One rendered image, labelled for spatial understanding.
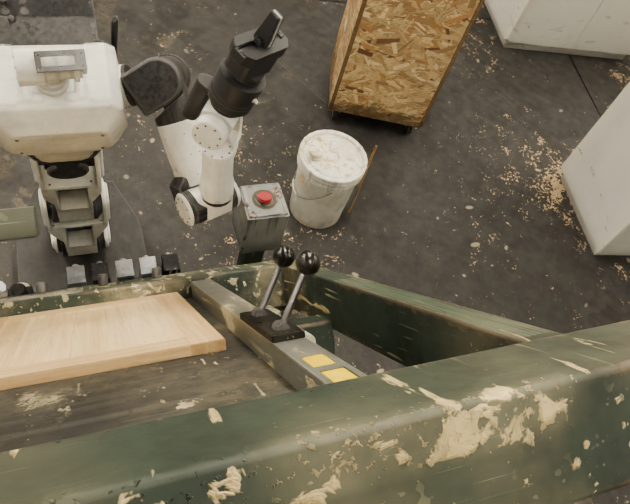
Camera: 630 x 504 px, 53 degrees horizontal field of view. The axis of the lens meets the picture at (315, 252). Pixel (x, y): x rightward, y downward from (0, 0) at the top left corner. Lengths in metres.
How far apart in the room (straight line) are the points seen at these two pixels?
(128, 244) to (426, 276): 1.32
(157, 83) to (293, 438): 1.06
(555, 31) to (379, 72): 1.60
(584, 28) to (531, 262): 1.81
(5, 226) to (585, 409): 0.42
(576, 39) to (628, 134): 1.37
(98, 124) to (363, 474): 1.07
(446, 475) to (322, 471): 0.09
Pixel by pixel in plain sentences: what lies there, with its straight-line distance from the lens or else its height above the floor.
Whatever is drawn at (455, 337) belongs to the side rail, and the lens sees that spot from 0.90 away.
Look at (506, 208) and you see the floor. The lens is 3.37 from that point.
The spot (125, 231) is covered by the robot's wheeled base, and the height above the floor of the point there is 0.17.
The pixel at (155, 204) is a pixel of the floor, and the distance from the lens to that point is 2.85.
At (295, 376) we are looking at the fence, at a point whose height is 1.54.
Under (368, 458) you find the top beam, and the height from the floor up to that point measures 1.88.
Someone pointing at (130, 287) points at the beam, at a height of 0.91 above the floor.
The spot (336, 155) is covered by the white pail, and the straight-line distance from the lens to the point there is 2.70.
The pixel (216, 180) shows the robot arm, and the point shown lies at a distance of 1.32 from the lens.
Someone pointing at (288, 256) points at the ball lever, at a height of 1.43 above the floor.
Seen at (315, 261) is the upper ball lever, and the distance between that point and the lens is 0.91.
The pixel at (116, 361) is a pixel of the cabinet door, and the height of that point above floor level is 1.34.
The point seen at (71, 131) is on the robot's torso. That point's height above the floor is 1.27.
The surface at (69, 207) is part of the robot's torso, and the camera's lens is 1.99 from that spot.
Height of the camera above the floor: 2.27
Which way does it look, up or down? 54 degrees down
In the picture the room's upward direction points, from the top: 21 degrees clockwise
